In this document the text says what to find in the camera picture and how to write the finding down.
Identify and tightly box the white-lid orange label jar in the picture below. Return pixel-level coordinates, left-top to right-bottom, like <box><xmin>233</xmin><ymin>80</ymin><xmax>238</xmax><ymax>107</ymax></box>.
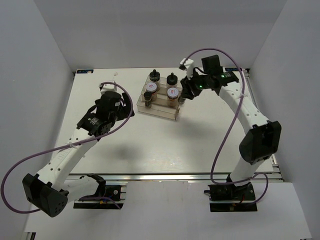
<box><xmin>145</xmin><ymin>82</ymin><xmax>158</xmax><ymax>101</ymax></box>

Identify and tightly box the white granule shaker bottle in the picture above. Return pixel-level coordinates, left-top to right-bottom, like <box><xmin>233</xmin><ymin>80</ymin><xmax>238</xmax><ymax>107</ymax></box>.
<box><xmin>166</xmin><ymin>72</ymin><xmax>178</xmax><ymax>90</ymax></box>

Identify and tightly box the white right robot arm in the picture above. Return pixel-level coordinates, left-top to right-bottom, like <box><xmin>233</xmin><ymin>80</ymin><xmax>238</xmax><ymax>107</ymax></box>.
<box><xmin>177</xmin><ymin>55</ymin><xmax>282</xmax><ymax>200</ymax></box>

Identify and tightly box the black-cap spice bottle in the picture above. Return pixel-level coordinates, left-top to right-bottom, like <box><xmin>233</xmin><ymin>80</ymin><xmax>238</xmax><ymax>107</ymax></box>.
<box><xmin>143</xmin><ymin>91</ymin><xmax>152</xmax><ymax>109</ymax></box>

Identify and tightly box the aluminium table rail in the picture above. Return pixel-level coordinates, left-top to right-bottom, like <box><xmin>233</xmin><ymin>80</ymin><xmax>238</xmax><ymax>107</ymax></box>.
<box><xmin>67</xmin><ymin>172</ymin><xmax>283</xmax><ymax>181</ymax></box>

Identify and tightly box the dark logo sticker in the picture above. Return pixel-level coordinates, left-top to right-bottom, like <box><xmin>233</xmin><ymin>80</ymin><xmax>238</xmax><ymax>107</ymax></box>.
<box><xmin>224</xmin><ymin>67</ymin><xmax>243</xmax><ymax>72</ymax></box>
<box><xmin>76</xmin><ymin>69</ymin><xmax>94</xmax><ymax>74</ymax></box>

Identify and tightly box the white-lid brown sauce jar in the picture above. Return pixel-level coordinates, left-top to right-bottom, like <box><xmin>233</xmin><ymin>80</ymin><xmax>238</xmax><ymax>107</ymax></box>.
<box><xmin>167</xmin><ymin>87</ymin><xmax>179</xmax><ymax>107</ymax></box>

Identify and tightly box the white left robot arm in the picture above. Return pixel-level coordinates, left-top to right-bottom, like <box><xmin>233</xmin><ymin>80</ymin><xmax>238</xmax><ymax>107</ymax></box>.
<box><xmin>22</xmin><ymin>91</ymin><xmax>134</xmax><ymax>218</ymax></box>

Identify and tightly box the clear tiered acrylic organizer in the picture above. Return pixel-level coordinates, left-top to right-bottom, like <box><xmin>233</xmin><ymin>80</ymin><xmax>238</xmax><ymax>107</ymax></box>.
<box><xmin>136</xmin><ymin>76</ymin><xmax>180</xmax><ymax>121</ymax></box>

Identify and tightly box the black-cap pepper grinder bottle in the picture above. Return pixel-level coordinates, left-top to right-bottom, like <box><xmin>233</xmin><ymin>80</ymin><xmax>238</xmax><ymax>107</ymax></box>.
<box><xmin>177</xmin><ymin>96</ymin><xmax>186</xmax><ymax>105</ymax></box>

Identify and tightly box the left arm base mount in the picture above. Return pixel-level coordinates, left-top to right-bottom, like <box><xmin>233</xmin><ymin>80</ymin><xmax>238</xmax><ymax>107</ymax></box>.
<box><xmin>73</xmin><ymin>173</ymin><xmax>126</xmax><ymax>210</ymax></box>

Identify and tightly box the dark logo sticker left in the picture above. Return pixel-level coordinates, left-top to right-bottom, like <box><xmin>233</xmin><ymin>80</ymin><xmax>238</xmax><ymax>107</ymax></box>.
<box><xmin>76</xmin><ymin>69</ymin><xmax>94</xmax><ymax>74</ymax></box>

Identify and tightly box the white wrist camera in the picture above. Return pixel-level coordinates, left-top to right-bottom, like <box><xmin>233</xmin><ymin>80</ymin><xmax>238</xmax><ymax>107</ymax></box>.
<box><xmin>99</xmin><ymin>80</ymin><xmax>117</xmax><ymax>95</ymax></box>
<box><xmin>179</xmin><ymin>58</ymin><xmax>195</xmax><ymax>80</ymax></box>

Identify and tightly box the dark logo sticker right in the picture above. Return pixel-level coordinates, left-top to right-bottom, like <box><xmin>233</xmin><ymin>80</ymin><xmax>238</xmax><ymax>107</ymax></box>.
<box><xmin>224</xmin><ymin>67</ymin><xmax>243</xmax><ymax>72</ymax></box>

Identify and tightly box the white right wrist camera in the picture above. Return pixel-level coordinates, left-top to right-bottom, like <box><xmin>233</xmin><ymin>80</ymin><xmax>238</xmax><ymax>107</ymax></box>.
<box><xmin>179</xmin><ymin>58</ymin><xmax>195</xmax><ymax>80</ymax></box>

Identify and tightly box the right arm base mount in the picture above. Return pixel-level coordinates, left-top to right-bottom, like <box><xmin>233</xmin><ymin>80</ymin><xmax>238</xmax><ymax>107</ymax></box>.
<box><xmin>203</xmin><ymin>183</ymin><xmax>258</xmax><ymax>213</ymax></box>

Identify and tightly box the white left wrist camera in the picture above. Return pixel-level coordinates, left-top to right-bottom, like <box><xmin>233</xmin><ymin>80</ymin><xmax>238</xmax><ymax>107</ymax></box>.
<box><xmin>99</xmin><ymin>80</ymin><xmax>117</xmax><ymax>95</ymax></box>

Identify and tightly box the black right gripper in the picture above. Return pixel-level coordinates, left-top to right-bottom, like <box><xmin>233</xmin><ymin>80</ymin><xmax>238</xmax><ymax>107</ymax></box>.
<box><xmin>180</xmin><ymin>69</ymin><xmax>210</xmax><ymax>101</ymax></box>

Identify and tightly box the white powder shaker bottle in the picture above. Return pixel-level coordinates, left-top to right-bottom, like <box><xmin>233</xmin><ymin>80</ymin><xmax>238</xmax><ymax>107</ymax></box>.
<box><xmin>149</xmin><ymin>69</ymin><xmax>161</xmax><ymax>89</ymax></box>

